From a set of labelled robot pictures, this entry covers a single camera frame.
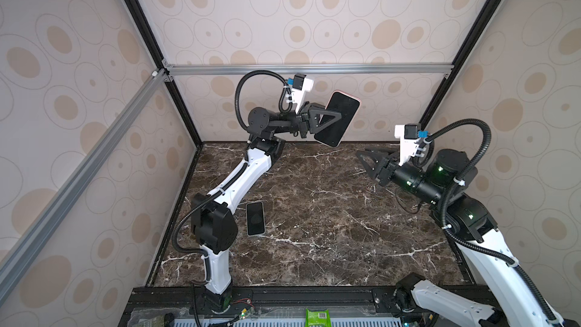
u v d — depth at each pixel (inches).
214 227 18.9
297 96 21.0
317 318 27.4
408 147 18.9
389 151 21.5
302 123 21.2
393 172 19.6
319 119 22.3
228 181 20.0
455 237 15.8
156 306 28.8
